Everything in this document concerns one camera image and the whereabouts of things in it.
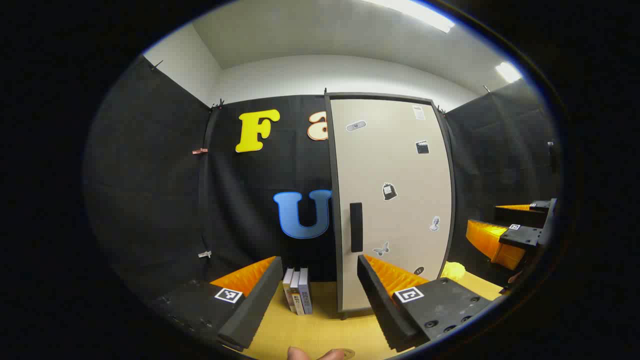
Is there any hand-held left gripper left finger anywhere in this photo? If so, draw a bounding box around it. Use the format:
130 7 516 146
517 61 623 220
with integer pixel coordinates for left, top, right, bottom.
149 256 284 352

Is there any small ceiling light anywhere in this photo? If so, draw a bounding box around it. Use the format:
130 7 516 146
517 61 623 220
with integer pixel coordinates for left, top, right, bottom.
495 61 523 84

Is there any black backdrop cloth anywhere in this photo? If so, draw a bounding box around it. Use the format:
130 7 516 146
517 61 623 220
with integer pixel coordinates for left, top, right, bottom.
82 54 562 321

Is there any grey blue book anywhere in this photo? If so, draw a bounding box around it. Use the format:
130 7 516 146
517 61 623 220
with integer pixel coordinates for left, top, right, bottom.
298 267 314 315

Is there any white book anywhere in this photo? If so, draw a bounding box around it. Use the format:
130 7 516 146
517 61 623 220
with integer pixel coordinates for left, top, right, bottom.
282 268 297 312

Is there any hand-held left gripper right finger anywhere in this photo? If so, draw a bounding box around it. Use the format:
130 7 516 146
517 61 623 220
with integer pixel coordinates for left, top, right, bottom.
356 254 494 353

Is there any dark grey cabinet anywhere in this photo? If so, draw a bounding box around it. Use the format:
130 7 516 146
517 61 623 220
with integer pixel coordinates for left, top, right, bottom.
324 92 457 321

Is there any yellow lumpy object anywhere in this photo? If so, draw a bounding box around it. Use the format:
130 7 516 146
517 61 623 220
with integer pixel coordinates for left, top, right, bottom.
440 261 467 281

